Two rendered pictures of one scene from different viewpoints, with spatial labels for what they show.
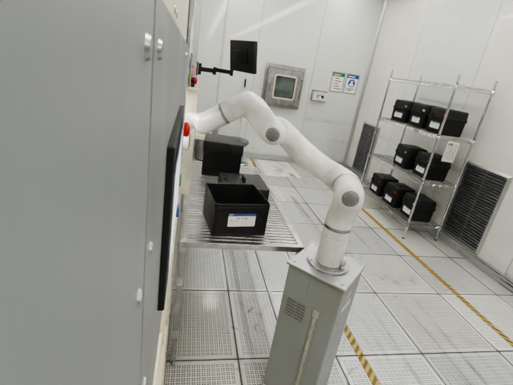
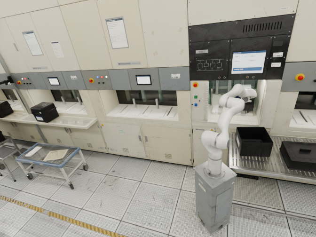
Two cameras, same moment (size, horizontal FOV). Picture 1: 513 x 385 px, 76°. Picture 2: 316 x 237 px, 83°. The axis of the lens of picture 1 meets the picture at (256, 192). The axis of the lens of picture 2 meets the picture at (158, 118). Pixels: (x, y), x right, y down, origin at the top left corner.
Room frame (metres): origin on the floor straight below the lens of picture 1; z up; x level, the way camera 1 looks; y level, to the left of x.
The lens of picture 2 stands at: (1.66, -1.59, 2.07)
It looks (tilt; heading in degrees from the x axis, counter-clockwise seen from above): 29 degrees down; 126
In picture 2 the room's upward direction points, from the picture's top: 8 degrees counter-clockwise
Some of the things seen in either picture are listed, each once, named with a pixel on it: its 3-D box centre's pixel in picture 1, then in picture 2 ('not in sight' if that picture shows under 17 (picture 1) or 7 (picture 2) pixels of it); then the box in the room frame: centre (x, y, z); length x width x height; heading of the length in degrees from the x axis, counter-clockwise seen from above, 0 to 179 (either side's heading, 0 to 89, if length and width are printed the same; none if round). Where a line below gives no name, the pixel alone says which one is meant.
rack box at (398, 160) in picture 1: (409, 156); not in sight; (4.07, -1.78, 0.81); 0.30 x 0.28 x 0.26; 9
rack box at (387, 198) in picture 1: (398, 195); not in sight; (4.04, -1.78, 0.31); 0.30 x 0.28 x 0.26; 13
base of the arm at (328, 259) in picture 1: (332, 245); (214, 163); (1.33, -0.38, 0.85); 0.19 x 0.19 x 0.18
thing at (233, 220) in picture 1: (234, 208); (252, 141); (1.57, 0.10, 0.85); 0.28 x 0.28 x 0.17; 22
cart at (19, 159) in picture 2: not in sight; (54, 162); (-1.10, -0.80, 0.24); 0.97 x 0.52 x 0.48; 16
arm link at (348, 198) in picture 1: (344, 205); (211, 144); (1.30, -0.37, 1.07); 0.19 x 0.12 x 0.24; 174
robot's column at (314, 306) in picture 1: (310, 328); (213, 197); (1.33, -0.38, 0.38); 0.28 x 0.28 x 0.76; 58
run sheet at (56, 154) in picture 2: not in sight; (55, 154); (-0.92, -0.78, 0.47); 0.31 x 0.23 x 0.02; 35
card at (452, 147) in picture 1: (450, 150); not in sight; (3.47, -1.92, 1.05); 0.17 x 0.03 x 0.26; 103
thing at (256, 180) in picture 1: (242, 186); (303, 154); (2.00, 0.09, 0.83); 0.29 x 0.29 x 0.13; 15
